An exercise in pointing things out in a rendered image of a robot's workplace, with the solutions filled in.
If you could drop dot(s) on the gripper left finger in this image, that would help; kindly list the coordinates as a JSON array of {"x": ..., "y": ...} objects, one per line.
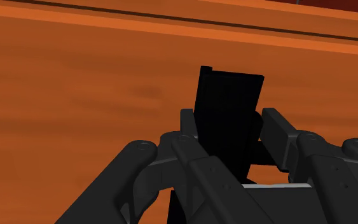
[{"x": 197, "y": 173}]

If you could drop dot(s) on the black rectangular object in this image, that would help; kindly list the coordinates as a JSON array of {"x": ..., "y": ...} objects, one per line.
[{"x": 226, "y": 118}]

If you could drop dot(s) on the orange wooden table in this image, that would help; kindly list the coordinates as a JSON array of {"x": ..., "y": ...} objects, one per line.
[{"x": 73, "y": 93}]

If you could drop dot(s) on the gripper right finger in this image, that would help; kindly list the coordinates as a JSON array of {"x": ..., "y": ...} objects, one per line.
[{"x": 321, "y": 161}]

